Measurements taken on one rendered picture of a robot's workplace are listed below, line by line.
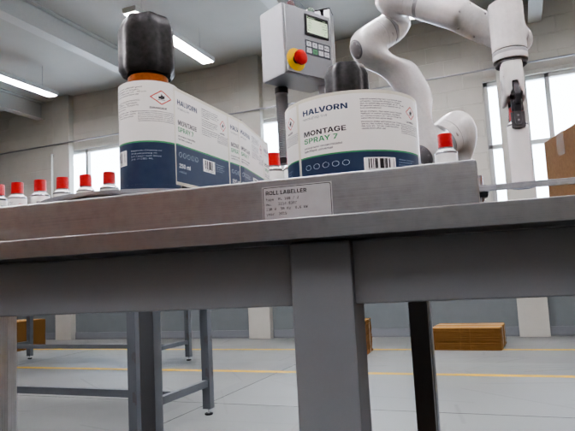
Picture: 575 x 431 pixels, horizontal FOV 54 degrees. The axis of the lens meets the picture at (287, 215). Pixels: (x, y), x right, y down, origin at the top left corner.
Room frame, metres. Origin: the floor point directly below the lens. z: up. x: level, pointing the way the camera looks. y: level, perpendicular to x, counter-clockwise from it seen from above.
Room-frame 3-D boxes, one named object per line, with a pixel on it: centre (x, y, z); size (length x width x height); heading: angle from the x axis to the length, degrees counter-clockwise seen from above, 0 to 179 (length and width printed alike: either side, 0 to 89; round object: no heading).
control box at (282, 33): (1.47, -0.05, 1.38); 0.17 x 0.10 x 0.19; 129
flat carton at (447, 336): (5.62, -1.70, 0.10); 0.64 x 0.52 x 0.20; 65
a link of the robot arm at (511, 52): (1.39, -0.58, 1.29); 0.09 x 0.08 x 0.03; 164
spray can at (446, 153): (1.29, -0.37, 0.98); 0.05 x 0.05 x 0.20
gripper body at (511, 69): (1.39, -0.58, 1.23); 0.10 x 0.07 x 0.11; 164
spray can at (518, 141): (1.39, -0.58, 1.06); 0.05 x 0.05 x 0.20
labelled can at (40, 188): (1.60, 0.70, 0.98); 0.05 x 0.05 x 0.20
